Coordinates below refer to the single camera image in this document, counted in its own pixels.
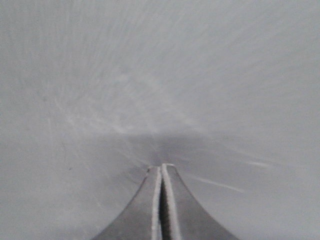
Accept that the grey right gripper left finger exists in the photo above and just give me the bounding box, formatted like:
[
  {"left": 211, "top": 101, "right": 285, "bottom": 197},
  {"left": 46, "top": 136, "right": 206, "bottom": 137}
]
[{"left": 93, "top": 166, "right": 162, "bottom": 240}]

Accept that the white fridge door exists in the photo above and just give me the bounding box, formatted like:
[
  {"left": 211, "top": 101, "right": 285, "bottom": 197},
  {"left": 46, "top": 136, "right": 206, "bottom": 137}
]
[{"left": 0, "top": 0, "right": 320, "bottom": 240}]

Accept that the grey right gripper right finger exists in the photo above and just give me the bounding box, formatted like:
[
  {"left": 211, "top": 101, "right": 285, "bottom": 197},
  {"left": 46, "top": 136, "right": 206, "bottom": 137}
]
[{"left": 161, "top": 163, "right": 237, "bottom": 240}]

